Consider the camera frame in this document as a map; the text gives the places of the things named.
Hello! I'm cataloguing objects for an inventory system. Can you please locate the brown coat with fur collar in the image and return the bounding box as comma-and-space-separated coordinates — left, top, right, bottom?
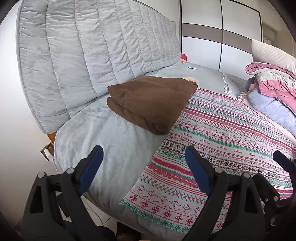
107, 76, 199, 136

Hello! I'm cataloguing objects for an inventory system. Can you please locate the red green patterned blanket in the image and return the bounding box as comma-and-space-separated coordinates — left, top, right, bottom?
121, 88, 295, 233

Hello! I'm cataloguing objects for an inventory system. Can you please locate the light blue folded garment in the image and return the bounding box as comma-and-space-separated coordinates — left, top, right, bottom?
247, 88, 295, 137

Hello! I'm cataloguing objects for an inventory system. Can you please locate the striped beige cloth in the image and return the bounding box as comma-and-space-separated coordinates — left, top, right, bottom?
237, 92, 248, 103

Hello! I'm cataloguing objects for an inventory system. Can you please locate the dark grey pompom hat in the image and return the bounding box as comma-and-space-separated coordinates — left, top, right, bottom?
245, 76, 255, 91

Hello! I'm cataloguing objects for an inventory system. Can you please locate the pink and grey jacket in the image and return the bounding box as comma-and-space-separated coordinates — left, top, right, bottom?
245, 62, 295, 112

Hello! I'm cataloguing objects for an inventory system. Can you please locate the grey quilted headboard cushion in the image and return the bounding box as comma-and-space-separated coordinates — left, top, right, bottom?
16, 1, 181, 135

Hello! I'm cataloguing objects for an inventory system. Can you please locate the beige pillow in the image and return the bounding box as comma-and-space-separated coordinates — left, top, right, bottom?
251, 39, 296, 74

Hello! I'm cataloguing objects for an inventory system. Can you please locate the small red object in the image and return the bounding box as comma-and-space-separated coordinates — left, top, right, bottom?
181, 54, 187, 61

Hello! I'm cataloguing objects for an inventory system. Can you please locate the white wardrobe with brown band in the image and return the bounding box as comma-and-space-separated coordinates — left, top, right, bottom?
180, 0, 262, 80

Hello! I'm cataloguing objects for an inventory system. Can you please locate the metal wall socket plate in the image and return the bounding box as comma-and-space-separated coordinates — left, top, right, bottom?
40, 143, 54, 162

